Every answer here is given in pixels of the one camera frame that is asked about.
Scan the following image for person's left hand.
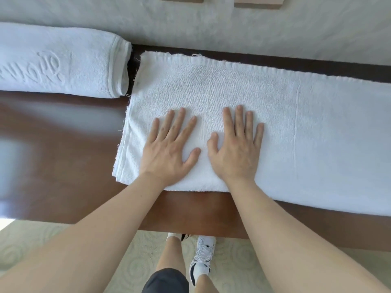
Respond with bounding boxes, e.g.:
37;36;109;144
141;107;201;181

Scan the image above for person's right leg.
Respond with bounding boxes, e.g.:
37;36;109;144
195;273;219;293

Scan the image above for person's left forearm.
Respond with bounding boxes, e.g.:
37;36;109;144
0;171;168;293

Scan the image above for person's leg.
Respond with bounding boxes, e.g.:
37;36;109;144
195;273;219;293
157;238;187;273

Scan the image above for folded white embossed towel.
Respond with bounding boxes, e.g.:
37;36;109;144
0;22;133;99

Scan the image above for white sneaker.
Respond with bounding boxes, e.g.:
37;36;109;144
189;236;217;287

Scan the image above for person's right forearm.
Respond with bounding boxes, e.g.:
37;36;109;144
225;176;391;293

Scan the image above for large wooden wall frame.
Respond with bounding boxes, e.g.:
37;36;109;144
234;0;285;10

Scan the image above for person's right hand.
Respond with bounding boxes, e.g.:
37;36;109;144
207;105;265;182

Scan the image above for dark grey shorts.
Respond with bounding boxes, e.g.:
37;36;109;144
142;269;190;293

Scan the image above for person's left leg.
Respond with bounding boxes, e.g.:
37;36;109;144
157;238;187;273

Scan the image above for white terry towel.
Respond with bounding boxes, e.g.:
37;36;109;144
111;51;391;217

